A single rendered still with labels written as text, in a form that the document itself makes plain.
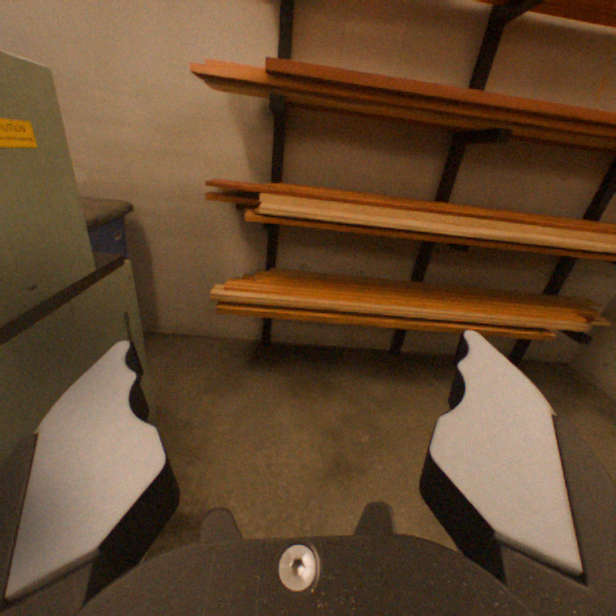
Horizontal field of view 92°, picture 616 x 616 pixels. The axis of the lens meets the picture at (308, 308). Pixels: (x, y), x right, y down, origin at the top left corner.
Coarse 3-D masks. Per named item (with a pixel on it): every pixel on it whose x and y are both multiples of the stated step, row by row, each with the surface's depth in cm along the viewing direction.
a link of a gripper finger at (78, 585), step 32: (32, 448) 7; (0, 480) 6; (0, 512) 6; (0, 544) 5; (0, 576) 5; (64, 576) 5; (96, 576) 5; (0, 608) 5; (32, 608) 5; (64, 608) 5
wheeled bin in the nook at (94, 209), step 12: (84, 204) 140; (96, 204) 145; (108, 204) 150; (120, 204) 157; (84, 216) 128; (96, 216) 133; (108, 216) 142; (120, 216) 156; (96, 228) 139; (108, 228) 150; (120, 228) 162; (96, 240) 141; (108, 240) 152; (120, 240) 164; (108, 252) 153; (120, 252) 166
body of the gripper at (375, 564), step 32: (224, 512) 6; (384, 512) 6; (192, 544) 5; (224, 544) 5; (256, 544) 5; (288, 544) 5; (320, 544) 5; (352, 544) 5; (384, 544) 5; (416, 544) 5; (128, 576) 5; (160, 576) 5; (192, 576) 5; (224, 576) 5; (256, 576) 5; (288, 576) 5; (320, 576) 5; (352, 576) 5; (384, 576) 5; (416, 576) 5; (448, 576) 5; (480, 576) 5; (96, 608) 4; (128, 608) 4; (160, 608) 4; (192, 608) 4; (224, 608) 4; (256, 608) 4; (288, 608) 4; (320, 608) 4; (352, 608) 4; (384, 608) 4; (416, 608) 4; (448, 608) 4; (480, 608) 4; (512, 608) 4
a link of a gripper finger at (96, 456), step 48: (96, 384) 9; (48, 432) 8; (96, 432) 8; (144, 432) 7; (48, 480) 6; (96, 480) 6; (144, 480) 6; (48, 528) 6; (96, 528) 6; (144, 528) 6; (48, 576) 5
